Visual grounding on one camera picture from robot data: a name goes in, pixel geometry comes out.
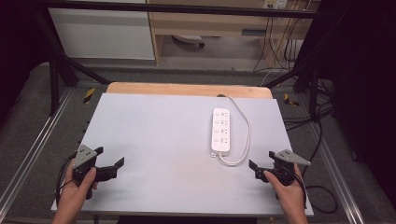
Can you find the dark curtain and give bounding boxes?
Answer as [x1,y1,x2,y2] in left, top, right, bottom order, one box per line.
[0,0,55,125]
[298,0,396,200]

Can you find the person's right hand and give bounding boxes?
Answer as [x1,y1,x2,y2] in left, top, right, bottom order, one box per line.
[263,163,308,216]

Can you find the person's left hand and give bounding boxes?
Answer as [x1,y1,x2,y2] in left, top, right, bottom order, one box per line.
[57,160,98,214]

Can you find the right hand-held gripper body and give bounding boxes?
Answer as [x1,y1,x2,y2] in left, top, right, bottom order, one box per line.
[264,149,312,187]

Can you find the aluminium floor rail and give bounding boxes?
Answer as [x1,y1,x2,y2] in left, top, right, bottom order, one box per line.
[310,122,366,224]
[0,88,75,208]

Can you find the bundle of black floor cables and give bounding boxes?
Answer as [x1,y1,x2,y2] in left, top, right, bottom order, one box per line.
[280,78,336,133]

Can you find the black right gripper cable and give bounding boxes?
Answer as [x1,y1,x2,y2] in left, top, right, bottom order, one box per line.
[297,120,339,215]

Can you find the white power strip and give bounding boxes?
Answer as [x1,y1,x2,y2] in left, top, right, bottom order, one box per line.
[210,107,232,153]

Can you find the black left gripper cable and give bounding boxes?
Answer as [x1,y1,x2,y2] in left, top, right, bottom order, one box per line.
[54,152,78,207]

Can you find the white cabinet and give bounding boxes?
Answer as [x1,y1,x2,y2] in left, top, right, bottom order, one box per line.
[48,7,156,61]

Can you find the light wooden desk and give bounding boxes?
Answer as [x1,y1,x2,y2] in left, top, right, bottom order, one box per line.
[146,0,314,67]

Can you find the black metal stand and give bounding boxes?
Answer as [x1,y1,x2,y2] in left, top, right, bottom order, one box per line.
[32,8,111,117]
[264,12,326,123]

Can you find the white chair base with castor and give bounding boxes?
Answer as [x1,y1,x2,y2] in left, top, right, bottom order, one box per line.
[172,34,206,49]

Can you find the hanging black cables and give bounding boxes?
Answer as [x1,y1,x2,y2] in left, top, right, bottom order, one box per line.
[252,13,302,73]

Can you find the yellow black floor tape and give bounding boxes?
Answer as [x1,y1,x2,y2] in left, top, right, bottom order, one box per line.
[283,92,301,107]
[82,87,96,105]

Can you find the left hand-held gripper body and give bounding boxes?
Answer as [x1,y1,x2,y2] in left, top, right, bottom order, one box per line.
[72,144,101,201]

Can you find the white wall socket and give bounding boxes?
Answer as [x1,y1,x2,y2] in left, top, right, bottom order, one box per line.
[262,0,290,10]

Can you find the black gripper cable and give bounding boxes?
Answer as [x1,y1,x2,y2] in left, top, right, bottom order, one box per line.
[297,120,339,215]
[54,152,78,207]

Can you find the black metal crossbar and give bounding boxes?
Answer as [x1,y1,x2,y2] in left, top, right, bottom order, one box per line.
[34,0,325,19]

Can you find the white power strip cable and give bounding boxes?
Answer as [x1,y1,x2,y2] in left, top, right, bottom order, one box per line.
[210,94,252,167]

